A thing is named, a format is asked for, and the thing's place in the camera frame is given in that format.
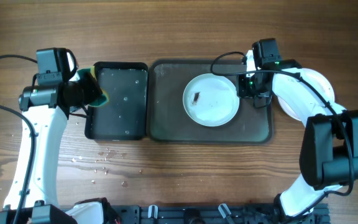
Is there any green yellow sponge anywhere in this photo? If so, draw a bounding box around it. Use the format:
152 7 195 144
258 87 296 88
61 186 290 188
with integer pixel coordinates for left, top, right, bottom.
77 66 109 108

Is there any pale blue plate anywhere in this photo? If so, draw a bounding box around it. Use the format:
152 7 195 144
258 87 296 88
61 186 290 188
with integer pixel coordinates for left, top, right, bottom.
182 73 240 127

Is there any white plate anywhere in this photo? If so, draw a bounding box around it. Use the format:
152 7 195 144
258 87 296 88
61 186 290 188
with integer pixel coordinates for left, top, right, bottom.
277 68 335 121

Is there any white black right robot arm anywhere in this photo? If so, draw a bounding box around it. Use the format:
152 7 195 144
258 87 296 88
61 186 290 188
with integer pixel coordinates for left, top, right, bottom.
238 59 358 223

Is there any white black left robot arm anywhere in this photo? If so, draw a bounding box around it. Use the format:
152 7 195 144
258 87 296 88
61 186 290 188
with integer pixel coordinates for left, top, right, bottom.
0 70 117 223

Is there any black water tray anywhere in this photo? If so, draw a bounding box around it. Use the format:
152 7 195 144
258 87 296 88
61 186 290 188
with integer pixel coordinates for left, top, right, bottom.
85 62 149 141

